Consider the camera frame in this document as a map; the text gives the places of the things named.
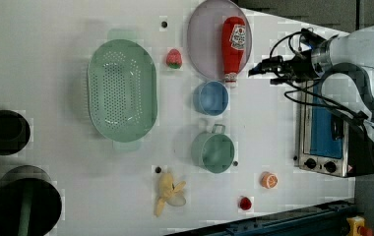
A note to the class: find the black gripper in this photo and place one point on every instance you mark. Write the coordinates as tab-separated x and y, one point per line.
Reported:
300	69

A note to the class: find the red plush ketchup bottle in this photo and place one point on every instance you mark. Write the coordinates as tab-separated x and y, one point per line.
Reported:
233	40

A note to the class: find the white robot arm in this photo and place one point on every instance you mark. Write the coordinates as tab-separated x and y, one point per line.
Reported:
343	67

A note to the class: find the lilac round plate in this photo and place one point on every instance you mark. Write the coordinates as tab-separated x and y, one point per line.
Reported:
204	37

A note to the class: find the blue cup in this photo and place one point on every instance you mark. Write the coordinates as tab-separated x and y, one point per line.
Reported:
211	98

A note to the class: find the silver toaster oven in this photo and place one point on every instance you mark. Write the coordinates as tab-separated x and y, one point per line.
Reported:
327	144

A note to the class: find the pink plush strawberry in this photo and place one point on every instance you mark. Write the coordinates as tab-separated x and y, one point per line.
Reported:
174	59

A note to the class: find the orange slice toy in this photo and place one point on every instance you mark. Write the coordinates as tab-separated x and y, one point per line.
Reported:
269	180

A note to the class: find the red strawberry toy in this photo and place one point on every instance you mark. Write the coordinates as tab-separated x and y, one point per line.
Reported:
245	203

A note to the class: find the green perforated colander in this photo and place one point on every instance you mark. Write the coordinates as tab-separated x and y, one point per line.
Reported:
122	90

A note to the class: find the yellow plush banana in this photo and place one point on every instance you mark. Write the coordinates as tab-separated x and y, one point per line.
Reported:
169	193

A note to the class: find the yellow red emergency button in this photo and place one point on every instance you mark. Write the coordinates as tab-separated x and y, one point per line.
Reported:
357	227

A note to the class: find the black round container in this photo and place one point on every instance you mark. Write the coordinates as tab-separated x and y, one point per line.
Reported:
15	132

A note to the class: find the black bin with green stick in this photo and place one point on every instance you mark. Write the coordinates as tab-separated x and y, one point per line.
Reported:
30	205

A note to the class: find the green mug with handle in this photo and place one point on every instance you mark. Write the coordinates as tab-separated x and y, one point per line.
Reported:
214	150

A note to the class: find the blue metal frame rail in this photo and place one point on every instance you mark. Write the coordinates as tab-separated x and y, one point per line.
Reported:
321	220

